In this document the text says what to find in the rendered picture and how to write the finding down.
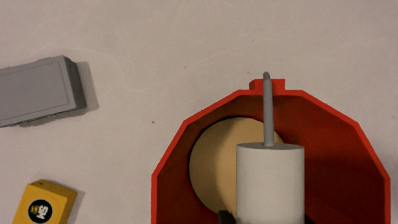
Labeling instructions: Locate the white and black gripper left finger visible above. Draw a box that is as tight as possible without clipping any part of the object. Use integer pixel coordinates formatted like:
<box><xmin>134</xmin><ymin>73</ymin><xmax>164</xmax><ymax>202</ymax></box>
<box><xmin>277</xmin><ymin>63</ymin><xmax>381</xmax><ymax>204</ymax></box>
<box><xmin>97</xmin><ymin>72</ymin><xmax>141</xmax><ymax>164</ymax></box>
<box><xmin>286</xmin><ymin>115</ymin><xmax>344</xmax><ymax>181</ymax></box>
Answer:
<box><xmin>218</xmin><ymin>210</ymin><xmax>236</xmax><ymax>224</ymax></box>

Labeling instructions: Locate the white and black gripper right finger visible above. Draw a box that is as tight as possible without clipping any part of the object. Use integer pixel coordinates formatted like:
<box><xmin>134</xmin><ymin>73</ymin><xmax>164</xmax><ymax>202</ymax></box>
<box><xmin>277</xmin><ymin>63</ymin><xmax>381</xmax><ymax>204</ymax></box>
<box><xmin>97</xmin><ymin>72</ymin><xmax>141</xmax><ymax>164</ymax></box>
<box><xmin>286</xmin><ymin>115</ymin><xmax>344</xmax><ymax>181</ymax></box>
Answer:
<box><xmin>304</xmin><ymin>213</ymin><xmax>316</xmax><ymax>224</ymax></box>

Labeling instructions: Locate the red pail with white wire handle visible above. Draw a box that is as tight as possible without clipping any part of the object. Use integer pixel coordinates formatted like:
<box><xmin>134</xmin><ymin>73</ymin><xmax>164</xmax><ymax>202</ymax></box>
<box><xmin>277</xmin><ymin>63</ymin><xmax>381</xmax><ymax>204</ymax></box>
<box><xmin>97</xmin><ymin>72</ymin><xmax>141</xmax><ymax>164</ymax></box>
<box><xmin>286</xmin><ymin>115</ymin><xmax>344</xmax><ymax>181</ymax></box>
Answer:
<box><xmin>151</xmin><ymin>71</ymin><xmax>391</xmax><ymax>224</ymax></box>

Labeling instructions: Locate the grey plastic case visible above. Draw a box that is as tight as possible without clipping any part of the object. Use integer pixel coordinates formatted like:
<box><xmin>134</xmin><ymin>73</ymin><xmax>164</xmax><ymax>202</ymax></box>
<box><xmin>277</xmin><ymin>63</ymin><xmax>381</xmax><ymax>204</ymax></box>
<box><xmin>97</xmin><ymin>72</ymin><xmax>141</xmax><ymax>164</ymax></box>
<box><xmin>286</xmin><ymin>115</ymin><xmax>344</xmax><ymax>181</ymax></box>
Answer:
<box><xmin>0</xmin><ymin>55</ymin><xmax>87</xmax><ymax>128</ymax></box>

